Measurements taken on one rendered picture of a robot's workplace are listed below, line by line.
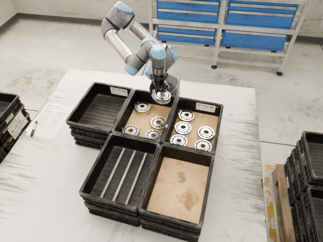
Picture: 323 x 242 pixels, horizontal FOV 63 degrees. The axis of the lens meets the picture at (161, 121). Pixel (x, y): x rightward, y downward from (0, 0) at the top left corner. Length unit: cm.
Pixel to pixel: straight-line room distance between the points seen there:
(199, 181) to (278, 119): 180
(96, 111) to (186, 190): 82
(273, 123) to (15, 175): 241
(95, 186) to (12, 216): 48
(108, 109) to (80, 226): 75
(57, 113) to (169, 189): 107
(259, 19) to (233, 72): 71
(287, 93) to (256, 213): 213
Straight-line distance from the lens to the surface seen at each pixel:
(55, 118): 204
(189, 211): 136
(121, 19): 174
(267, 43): 345
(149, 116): 172
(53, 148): 186
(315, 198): 215
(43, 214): 163
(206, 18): 327
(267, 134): 289
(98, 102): 187
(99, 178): 148
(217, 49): 345
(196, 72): 348
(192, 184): 143
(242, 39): 339
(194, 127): 166
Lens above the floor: 207
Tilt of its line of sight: 47 degrees down
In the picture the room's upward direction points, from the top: 1 degrees counter-clockwise
